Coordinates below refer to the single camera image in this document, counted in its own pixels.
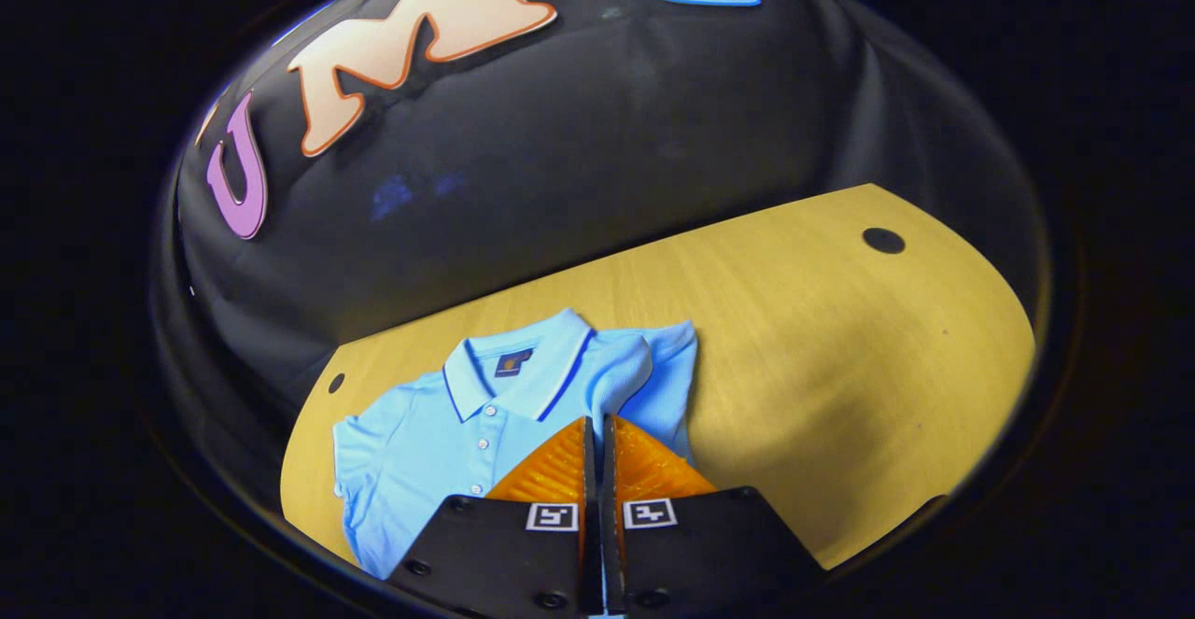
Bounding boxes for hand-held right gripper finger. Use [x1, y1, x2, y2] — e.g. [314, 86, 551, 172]
[385, 415, 599, 619]
[600, 414, 828, 619]

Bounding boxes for light blue T-shirt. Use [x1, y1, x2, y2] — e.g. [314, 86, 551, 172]
[331, 308, 699, 581]

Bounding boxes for black backdrop cloth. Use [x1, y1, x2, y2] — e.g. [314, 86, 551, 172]
[149, 0, 1051, 545]

